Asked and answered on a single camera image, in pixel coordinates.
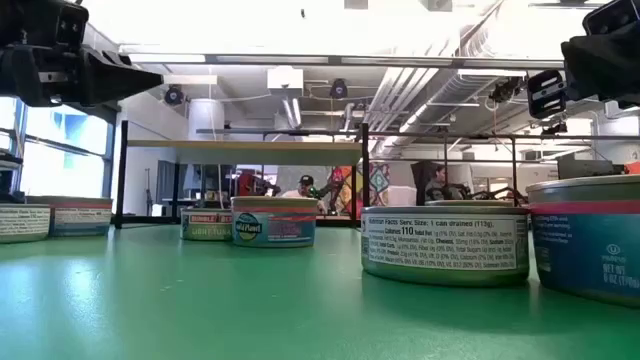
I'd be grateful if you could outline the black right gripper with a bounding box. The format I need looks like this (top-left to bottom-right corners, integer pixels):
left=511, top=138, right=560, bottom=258
left=528, top=22, right=640, bottom=120

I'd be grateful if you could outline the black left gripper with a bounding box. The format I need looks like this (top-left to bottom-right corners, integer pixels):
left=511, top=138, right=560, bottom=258
left=0, top=43, right=165, bottom=109

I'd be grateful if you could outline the Wild Planet tuna can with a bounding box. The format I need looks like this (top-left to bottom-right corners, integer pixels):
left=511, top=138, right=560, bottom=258
left=230, top=195, right=319, bottom=249
left=25, top=195, right=114, bottom=238
left=525, top=174, right=640, bottom=308

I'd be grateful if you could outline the Bumble Bee tuna can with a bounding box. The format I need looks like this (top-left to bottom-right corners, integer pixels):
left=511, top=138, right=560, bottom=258
left=0, top=203, right=52, bottom=245
left=179, top=208, right=234, bottom=242
left=360, top=205, right=531, bottom=288

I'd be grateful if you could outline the black ceiling-mounted device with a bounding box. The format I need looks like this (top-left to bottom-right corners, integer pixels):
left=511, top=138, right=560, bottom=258
left=487, top=76, right=526, bottom=105

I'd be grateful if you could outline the black monitor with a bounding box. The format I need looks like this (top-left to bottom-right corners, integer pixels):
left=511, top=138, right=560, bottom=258
left=557, top=152, right=626, bottom=180

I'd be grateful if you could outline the large window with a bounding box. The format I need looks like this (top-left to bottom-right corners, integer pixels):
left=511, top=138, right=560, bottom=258
left=0, top=94, right=117, bottom=201

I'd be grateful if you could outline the person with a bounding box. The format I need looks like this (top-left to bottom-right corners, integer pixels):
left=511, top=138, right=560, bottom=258
left=424, top=164, right=469, bottom=202
left=281, top=174, right=329, bottom=215

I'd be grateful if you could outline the red machine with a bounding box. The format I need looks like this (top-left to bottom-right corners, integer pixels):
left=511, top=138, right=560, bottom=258
left=237, top=169, right=269, bottom=197

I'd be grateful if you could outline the white ceiling box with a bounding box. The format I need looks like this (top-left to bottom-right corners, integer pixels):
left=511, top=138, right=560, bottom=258
left=266, top=66, right=305, bottom=91

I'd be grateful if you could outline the colourful patterned panel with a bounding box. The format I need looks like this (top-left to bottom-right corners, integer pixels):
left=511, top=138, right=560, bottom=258
left=327, top=162, right=391, bottom=221

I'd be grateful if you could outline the grey overhead crossbeam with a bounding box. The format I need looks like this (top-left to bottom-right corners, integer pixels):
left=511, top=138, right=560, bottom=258
left=119, top=53, right=566, bottom=70

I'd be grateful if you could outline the green table mat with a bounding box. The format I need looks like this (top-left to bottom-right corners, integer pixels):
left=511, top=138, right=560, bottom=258
left=0, top=222, right=640, bottom=360

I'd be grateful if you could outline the black frame workbench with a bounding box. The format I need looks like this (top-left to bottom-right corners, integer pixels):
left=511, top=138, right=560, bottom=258
left=367, top=130, right=640, bottom=206

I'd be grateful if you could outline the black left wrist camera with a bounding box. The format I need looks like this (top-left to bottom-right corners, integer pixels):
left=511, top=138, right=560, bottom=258
left=0, top=0, right=90, bottom=49

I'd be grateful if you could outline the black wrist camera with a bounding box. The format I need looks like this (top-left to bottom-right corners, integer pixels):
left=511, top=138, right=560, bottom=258
left=581, top=0, right=640, bottom=37
left=0, top=0, right=90, bottom=49

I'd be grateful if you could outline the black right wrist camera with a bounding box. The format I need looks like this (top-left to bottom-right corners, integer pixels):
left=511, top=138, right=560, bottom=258
left=581, top=0, right=640, bottom=37

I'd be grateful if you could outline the silver ventilation duct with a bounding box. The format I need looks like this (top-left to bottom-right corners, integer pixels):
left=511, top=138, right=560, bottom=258
left=369, top=67, right=501, bottom=156

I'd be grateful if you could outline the wooden shelf black metal frame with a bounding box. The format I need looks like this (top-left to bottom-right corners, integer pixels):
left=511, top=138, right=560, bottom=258
left=113, top=119, right=371, bottom=230

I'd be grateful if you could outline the black aluminium table frame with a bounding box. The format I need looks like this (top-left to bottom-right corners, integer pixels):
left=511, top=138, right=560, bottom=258
left=0, top=149, right=361, bottom=229

